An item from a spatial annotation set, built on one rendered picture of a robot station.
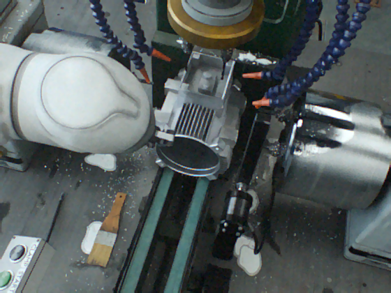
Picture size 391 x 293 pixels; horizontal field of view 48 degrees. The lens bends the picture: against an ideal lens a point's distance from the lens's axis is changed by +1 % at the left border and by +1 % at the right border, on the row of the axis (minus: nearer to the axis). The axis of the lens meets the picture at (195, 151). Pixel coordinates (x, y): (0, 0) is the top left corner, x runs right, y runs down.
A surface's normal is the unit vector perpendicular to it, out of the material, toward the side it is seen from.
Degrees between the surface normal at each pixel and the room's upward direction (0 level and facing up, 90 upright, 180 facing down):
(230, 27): 0
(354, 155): 39
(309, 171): 62
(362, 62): 0
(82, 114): 47
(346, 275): 0
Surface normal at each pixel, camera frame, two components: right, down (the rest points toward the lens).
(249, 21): 0.07, -0.55
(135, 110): 0.96, 0.18
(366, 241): -0.25, 0.79
